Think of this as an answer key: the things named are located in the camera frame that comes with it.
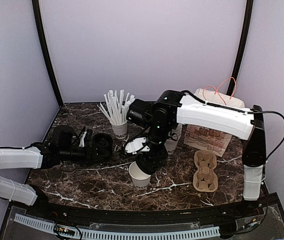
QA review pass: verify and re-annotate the white cup holding straws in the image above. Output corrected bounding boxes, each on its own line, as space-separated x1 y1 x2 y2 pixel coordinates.
111 120 127 140

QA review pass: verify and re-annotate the black corner post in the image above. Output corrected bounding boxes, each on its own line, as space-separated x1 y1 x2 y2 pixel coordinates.
31 0 64 108
226 0 254 96

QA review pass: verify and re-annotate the printed paper takeout bag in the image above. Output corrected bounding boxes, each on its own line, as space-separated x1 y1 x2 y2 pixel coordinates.
184 77 245 157

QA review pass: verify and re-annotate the brown cardboard cup carrier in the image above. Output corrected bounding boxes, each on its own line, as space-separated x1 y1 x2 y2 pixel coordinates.
193 150 218 193

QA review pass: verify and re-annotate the stack of black cup lids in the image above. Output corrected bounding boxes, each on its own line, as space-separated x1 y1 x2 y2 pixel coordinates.
93 133 113 161

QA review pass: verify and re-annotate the single white paper cup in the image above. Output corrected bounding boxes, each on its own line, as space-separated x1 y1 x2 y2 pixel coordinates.
129 161 151 189

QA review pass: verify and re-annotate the grey slotted cable duct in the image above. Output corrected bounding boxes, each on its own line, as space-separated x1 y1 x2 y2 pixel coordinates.
13 214 220 240

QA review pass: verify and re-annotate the stack of white paper cups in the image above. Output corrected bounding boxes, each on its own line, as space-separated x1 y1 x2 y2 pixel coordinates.
165 123 182 155

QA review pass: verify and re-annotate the black left corner post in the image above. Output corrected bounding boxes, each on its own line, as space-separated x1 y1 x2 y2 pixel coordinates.
31 0 64 108

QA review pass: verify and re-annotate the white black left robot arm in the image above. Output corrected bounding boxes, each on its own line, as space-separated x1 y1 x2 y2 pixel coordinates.
0 140 112 218

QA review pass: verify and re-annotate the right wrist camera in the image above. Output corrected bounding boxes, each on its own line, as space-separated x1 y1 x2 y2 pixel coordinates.
126 99 155 128

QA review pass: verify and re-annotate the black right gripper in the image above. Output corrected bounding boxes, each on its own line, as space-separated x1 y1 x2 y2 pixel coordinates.
140 123 171 172

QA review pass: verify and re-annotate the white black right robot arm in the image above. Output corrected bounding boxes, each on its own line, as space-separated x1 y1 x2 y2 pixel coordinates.
123 90 270 217

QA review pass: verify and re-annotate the single black cup lid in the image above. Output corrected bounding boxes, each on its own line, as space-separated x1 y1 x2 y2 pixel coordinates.
135 154 156 175

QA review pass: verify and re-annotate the black front table rail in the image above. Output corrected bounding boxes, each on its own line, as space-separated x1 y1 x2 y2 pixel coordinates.
28 181 278 225

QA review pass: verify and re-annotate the bundle of wrapped white straws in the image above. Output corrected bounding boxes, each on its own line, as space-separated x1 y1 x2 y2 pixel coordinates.
97 89 135 126

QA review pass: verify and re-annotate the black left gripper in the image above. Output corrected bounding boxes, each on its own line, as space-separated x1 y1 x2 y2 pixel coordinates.
59 142 110 168

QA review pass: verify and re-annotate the black right corner post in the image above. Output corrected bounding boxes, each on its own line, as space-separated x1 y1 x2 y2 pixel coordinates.
226 0 254 96

